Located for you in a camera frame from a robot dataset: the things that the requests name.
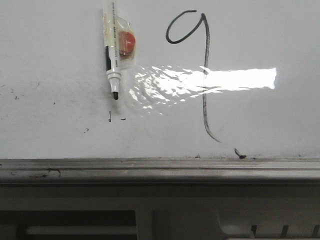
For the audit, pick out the red magnet taped to marker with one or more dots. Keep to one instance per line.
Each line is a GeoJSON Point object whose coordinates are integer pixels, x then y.
{"type": "Point", "coordinates": [126, 37]}

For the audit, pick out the grey aluminium whiteboard frame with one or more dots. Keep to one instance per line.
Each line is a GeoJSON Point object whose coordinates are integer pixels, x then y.
{"type": "Point", "coordinates": [158, 171]}

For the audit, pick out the white whiteboard marker pen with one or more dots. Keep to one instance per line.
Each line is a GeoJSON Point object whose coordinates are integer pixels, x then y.
{"type": "Point", "coordinates": [111, 46]}

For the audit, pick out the white whiteboard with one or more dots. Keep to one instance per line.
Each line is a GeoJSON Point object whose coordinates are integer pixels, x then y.
{"type": "Point", "coordinates": [209, 79]}

